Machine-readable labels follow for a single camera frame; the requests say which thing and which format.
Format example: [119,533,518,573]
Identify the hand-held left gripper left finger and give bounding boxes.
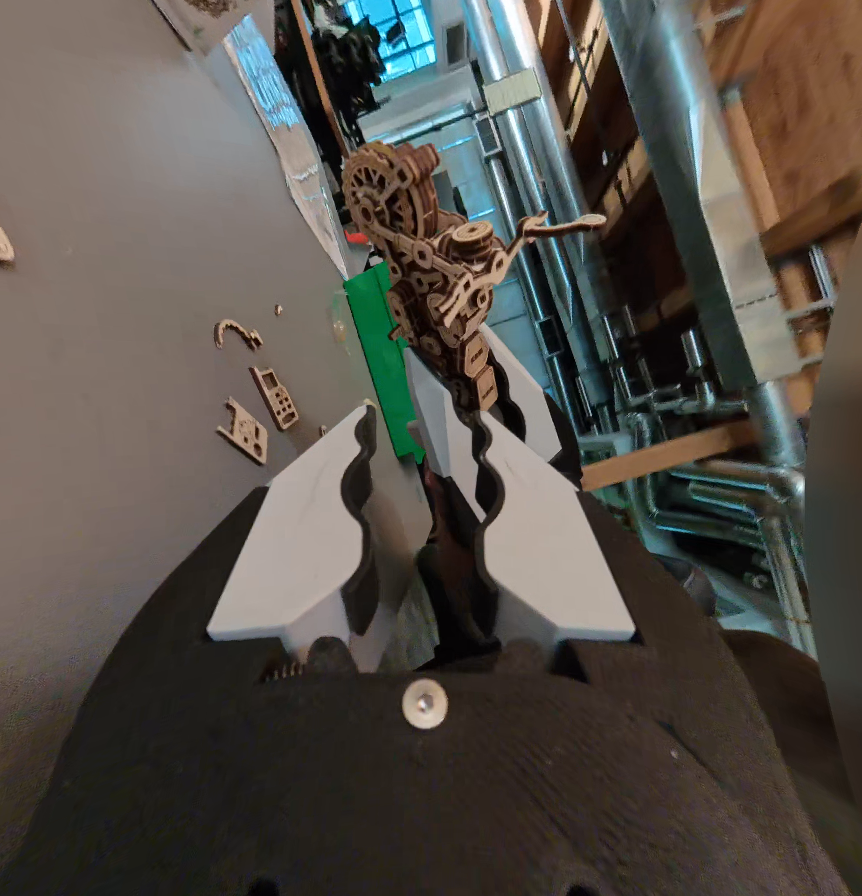
[207,401,380,645]

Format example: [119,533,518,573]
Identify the green plastic bin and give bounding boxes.
[343,266,429,461]

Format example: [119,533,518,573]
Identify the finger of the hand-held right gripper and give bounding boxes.
[403,346,475,485]
[483,325,565,464]

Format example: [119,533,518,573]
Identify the curved toothed wooden piece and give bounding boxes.
[212,318,264,351]

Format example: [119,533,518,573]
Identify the wooden motorcycle model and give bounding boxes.
[340,140,607,415]

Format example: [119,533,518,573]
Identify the paper instruction booklet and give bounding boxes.
[221,14,354,281]

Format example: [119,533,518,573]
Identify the group of metal pipes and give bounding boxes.
[466,0,824,653]

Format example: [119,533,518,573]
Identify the grey desk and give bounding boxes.
[0,0,419,896]

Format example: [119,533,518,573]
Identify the small square wooden piece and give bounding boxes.
[215,396,270,466]

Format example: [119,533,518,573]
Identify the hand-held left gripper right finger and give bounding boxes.
[472,409,638,645]

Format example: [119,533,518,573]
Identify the wooden beam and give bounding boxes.
[581,419,762,492]

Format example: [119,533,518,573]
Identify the silver ventilation duct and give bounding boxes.
[599,0,825,394]

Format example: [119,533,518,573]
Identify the slotted wooden piece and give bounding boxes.
[248,364,301,432]

